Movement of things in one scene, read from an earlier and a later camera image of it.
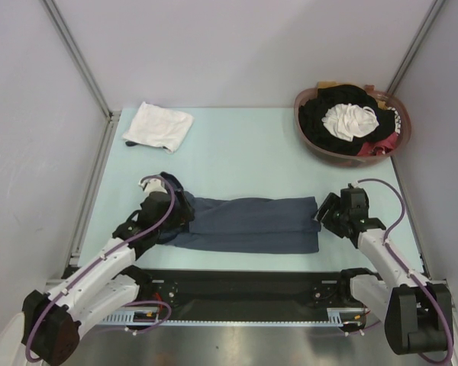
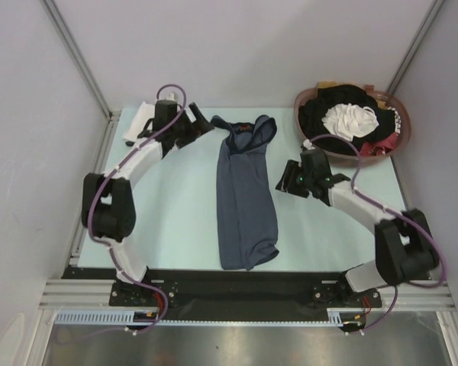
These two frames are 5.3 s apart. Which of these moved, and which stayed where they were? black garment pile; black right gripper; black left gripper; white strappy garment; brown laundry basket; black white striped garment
Moved: black right gripper; black left gripper
Stayed: brown laundry basket; black garment pile; black white striped garment; white strappy garment
